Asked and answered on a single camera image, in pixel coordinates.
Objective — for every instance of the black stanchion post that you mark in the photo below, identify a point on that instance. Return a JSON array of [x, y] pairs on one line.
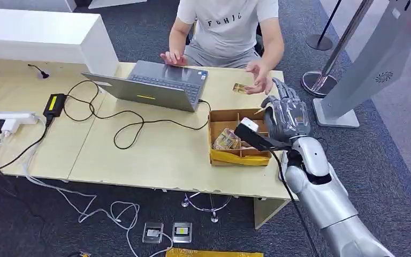
[[319, 42]]

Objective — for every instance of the yellow mat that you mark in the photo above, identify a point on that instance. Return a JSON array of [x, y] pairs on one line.
[[212, 253]]

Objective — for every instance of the white plug adapter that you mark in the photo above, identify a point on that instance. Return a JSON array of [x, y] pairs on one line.
[[10, 126]]

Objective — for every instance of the person's right hand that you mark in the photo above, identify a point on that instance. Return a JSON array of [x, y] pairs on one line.
[[174, 58]]

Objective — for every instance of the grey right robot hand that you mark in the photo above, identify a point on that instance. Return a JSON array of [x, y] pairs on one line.
[[287, 117]]

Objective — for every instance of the silver stanchion post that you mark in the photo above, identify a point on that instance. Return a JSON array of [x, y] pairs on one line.
[[318, 84]]

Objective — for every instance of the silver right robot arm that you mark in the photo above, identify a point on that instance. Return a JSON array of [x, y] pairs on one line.
[[326, 198]]

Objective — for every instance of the desk leg panel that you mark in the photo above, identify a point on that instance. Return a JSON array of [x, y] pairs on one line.
[[266, 212]]

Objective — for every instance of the bundle of cards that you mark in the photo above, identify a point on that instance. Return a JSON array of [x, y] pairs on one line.
[[226, 140]]

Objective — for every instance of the white cabinet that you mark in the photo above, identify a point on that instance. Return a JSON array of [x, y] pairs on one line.
[[24, 5]]

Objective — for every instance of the black power adapter yellow label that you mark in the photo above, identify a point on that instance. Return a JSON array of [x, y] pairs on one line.
[[53, 105]]

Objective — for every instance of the grey laptop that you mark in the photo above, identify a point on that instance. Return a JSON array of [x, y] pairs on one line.
[[163, 94]]

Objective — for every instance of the silver chair base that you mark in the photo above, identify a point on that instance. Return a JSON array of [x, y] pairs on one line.
[[214, 217]]

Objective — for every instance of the person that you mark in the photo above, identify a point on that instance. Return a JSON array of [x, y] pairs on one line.
[[226, 32]]

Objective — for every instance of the black and yellow object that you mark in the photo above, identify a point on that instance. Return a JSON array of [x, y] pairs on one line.
[[81, 254]]

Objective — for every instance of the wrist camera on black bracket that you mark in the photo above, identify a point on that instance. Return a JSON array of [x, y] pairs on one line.
[[253, 138]]

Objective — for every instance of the grey kiosk stand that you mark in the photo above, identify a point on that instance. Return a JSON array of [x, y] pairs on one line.
[[372, 64]]

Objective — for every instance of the floor socket yellow insert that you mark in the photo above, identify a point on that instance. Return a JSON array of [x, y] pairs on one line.
[[182, 232]]

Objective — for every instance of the single card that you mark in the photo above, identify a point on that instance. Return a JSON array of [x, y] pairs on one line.
[[239, 88]]

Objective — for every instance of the white furniture panel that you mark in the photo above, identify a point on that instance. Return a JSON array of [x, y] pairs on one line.
[[115, 2]]

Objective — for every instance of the white power strip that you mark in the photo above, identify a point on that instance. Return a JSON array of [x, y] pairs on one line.
[[12, 117]]

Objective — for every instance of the person's hand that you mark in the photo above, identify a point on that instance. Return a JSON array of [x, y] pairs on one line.
[[260, 79], [174, 58]]

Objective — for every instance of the white counter block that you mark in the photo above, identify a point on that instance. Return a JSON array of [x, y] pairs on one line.
[[35, 33]]

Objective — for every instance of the person's left hand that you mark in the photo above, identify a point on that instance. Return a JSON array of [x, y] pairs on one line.
[[260, 79]]

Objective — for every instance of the wooden divided card box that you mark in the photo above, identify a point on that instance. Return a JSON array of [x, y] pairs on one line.
[[223, 117]]

